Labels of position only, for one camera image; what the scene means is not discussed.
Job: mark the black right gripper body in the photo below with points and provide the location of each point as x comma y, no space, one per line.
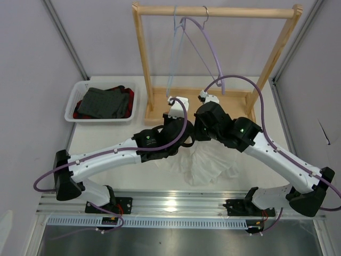
202,133

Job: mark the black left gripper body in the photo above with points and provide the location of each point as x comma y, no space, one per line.
167,120

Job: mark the white ruffled skirt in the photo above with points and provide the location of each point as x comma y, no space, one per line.
203,163

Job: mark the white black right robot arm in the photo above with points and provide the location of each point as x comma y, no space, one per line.
307,186

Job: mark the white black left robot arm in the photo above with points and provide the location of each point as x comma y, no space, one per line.
72,179

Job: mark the wooden clothes rack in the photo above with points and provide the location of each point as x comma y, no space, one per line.
237,102

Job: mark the red plaid garment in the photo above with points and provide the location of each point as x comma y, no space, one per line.
128,93

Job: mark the white plastic basket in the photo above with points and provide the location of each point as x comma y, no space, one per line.
96,102

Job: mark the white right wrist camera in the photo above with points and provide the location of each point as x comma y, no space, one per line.
204,97

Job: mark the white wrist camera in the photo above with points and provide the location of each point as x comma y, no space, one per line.
204,97
178,108

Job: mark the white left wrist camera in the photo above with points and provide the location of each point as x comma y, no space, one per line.
178,108

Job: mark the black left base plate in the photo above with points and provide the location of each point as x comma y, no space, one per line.
123,205

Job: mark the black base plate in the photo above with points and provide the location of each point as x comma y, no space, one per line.
238,208
123,205

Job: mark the aluminium mounting rail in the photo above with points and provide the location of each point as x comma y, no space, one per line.
172,204

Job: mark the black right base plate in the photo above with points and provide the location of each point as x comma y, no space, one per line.
238,208

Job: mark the light blue wire hanger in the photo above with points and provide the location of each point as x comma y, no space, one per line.
173,57

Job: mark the white slotted cable duct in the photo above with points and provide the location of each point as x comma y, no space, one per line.
137,222

